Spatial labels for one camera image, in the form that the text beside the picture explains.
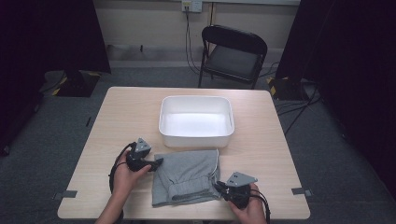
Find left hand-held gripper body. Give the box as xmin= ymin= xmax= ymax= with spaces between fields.
xmin=125 ymin=137 xmax=152 ymax=173

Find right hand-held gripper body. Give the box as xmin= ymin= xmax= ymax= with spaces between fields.
xmin=222 ymin=171 xmax=259 ymax=209

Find grey shorts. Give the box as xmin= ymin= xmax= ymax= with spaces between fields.
xmin=151 ymin=148 xmax=222 ymax=208

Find white plastic basket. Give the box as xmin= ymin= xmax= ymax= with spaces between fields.
xmin=158 ymin=95 xmax=235 ymax=148

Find person's right hand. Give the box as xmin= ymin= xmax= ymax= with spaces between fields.
xmin=227 ymin=183 xmax=269 ymax=224

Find person's left hand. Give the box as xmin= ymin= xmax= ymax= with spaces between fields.
xmin=112 ymin=152 xmax=152 ymax=199

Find grey tape strip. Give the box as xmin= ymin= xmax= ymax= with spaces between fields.
xmin=52 ymin=189 xmax=78 ymax=201
xmin=291 ymin=188 xmax=314 ymax=197

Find black stand base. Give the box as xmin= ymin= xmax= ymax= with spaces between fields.
xmin=267 ymin=76 xmax=309 ymax=101
xmin=55 ymin=70 xmax=101 ymax=98

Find black folding chair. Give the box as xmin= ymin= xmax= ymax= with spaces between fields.
xmin=198 ymin=24 xmax=269 ymax=91

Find dark curtain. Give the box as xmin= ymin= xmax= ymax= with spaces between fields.
xmin=275 ymin=0 xmax=396 ymax=200
xmin=0 ymin=0 xmax=111 ymax=157

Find right hand-held gripper cable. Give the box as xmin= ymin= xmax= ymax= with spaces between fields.
xmin=248 ymin=188 xmax=272 ymax=224

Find black floor cables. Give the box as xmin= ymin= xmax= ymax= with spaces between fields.
xmin=275 ymin=83 xmax=323 ymax=136

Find black wall socket cable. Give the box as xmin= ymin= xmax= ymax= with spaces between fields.
xmin=185 ymin=10 xmax=204 ymax=76

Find thin wall pipe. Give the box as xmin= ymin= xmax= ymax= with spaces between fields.
xmin=208 ymin=2 xmax=216 ymax=27

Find white wall socket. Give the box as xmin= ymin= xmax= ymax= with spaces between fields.
xmin=181 ymin=0 xmax=204 ymax=13

